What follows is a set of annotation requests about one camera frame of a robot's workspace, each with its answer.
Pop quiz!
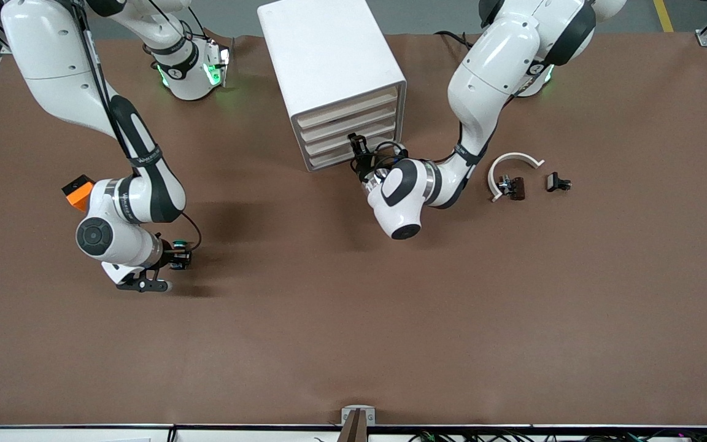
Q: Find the brown table mat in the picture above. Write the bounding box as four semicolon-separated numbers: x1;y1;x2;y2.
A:
0;32;707;428

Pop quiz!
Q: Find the green push button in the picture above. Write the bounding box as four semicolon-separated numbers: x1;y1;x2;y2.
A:
171;239;193;271

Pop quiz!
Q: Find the white curved plastic arc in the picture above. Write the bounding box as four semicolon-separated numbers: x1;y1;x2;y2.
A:
487;152;545;203

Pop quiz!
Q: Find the grey metal bracket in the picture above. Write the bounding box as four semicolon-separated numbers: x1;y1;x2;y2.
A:
336;405;377;442

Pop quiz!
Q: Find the white table edge rail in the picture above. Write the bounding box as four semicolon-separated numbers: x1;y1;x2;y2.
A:
0;424;707;442

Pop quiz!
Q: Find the orange box with hole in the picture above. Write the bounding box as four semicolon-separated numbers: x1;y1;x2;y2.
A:
61;174;97;213

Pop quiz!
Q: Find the black cable bundle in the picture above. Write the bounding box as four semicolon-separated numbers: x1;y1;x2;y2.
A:
408;430;707;442

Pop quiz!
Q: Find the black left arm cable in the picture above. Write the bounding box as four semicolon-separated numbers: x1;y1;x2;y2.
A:
363;140;411;180

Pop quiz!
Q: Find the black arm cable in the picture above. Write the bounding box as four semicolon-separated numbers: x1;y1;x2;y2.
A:
363;140;411;180
68;0;203;252

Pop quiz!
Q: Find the black base cable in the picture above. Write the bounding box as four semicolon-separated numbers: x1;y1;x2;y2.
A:
433;30;474;48

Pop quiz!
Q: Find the small brown component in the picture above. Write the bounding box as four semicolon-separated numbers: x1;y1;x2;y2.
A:
498;176;526;201

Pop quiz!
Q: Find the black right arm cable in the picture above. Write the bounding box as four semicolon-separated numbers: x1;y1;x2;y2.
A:
68;0;203;252

